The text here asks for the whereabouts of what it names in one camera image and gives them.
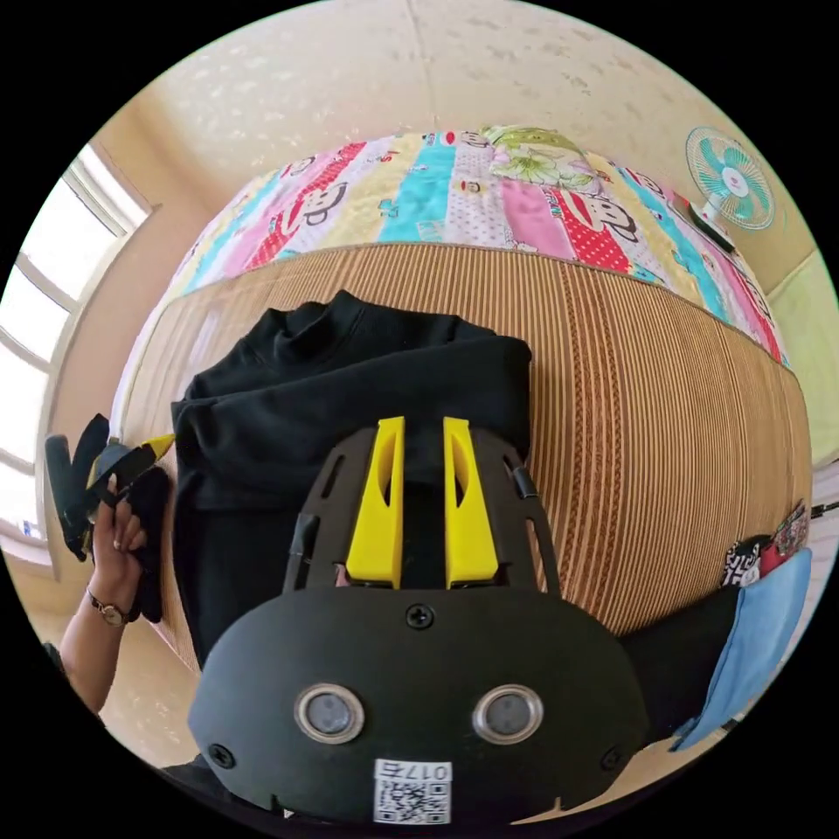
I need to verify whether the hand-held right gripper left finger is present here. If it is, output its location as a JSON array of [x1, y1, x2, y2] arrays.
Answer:
[[345, 416, 406, 589]]

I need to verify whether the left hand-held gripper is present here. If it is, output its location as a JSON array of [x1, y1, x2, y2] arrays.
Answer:
[[64, 413, 177, 562]]

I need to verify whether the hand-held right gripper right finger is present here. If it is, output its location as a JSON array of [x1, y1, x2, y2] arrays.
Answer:
[[442, 416, 500, 590]]

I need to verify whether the black long sleeve shirt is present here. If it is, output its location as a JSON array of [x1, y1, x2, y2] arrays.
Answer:
[[124, 290, 533, 671]]

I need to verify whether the person's left forearm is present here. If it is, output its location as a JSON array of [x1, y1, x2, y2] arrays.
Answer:
[[59, 586, 142, 717]]

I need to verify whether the person's left hand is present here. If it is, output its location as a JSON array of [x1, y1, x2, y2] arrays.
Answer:
[[87, 473, 149, 606]]

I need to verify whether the window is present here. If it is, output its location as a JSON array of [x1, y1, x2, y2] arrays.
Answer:
[[0, 142, 153, 546]]

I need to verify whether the bed with mat and quilt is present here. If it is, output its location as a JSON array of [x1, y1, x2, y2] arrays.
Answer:
[[109, 128, 815, 676]]

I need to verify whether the pile of clothes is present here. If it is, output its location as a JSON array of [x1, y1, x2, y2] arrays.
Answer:
[[619, 501, 815, 752]]

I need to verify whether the floral green pillow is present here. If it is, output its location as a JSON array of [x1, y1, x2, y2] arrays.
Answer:
[[482, 125, 607, 195]]

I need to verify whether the teal and white fan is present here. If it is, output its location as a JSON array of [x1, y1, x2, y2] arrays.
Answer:
[[671, 126, 779, 254]]

